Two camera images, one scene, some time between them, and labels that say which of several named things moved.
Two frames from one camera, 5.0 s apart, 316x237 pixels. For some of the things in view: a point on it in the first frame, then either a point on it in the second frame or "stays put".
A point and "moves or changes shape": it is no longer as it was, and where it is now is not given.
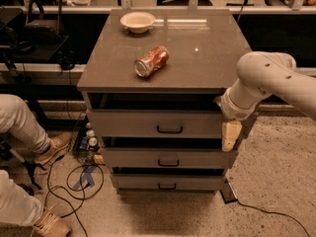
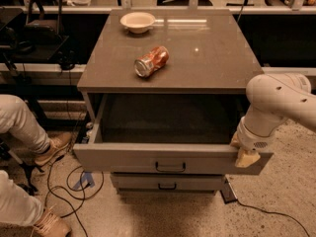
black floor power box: (227, 194) stays put
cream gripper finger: (233, 130) → (246, 158)
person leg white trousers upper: (17, 118) stays put
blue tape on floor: (87, 176) stays put
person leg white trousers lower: (18, 206) stays put
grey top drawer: (155, 123) moves or changes shape
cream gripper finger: (229, 133) → (235, 142)
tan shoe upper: (58, 143) stays put
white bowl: (137, 22) stays put
